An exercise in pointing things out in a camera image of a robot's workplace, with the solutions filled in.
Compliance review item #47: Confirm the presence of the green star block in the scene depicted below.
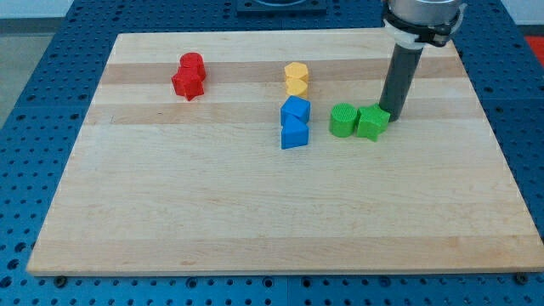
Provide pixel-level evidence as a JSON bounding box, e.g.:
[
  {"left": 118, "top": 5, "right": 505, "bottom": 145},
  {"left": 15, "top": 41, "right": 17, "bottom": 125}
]
[{"left": 355, "top": 104, "right": 390, "bottom": 142}]

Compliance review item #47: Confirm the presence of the green cylinder block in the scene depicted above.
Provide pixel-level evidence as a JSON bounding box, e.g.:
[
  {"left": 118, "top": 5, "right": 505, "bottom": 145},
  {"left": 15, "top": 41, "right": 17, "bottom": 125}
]
[{"left": 329, "top": 103, "right": 357, "bottom": 138}]

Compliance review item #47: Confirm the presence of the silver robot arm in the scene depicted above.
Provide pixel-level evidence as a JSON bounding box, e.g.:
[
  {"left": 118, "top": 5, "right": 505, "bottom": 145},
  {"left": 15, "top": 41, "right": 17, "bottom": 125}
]
[{"left": 382, "top": 0, "right": 467, "bottom": 50}]

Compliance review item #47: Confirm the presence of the yellow heart block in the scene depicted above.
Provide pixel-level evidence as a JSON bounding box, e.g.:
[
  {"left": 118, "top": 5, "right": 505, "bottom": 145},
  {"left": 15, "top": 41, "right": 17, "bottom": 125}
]
[{"left": 286, "top": 78, "right": 309, "bottom": 99}]

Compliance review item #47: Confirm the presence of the wooden board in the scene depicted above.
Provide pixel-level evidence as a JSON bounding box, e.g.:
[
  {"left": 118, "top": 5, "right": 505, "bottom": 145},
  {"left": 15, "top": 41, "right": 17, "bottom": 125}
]
[{"left": 27, "top": 28, "right": 543, "bottom": 276}]

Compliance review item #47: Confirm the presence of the yellow hexagon block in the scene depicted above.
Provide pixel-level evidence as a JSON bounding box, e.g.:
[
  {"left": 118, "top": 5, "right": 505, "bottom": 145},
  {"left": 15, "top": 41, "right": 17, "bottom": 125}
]
[{"left": 284, "top": 62, "right": 309, "bottom": 82}]

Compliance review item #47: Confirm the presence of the red cylinder block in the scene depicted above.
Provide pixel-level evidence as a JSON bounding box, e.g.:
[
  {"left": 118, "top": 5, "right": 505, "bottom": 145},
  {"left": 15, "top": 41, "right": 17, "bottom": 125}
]
[{"left": 178, "top": 52, "right": 207, "bottom": 81}]

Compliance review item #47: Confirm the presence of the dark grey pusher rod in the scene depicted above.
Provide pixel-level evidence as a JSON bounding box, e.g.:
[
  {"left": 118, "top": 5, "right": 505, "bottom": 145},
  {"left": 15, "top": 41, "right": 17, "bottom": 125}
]
[{"left": 379, "top": 44, "right": 422, "bottom": 122}]

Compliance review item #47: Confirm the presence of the blue triangle block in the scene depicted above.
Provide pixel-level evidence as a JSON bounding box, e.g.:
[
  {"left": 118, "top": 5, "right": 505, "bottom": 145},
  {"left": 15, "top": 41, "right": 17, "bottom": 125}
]
[{"left": 280, "top": 115, "right": 309, "bottom": 150}]

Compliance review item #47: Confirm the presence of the red star block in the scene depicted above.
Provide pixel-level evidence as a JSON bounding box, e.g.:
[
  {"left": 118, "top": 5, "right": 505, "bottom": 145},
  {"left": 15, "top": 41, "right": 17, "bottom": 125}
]
[{"left": 171, "top": 67, "right": 206, "bottom": 101}]

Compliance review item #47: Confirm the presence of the blue cube block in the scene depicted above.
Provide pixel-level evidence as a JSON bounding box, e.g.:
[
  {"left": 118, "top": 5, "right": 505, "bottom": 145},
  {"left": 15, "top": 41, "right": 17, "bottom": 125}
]
[{"left": 280, "top": 95, "right": 311, "bottom": 125}]

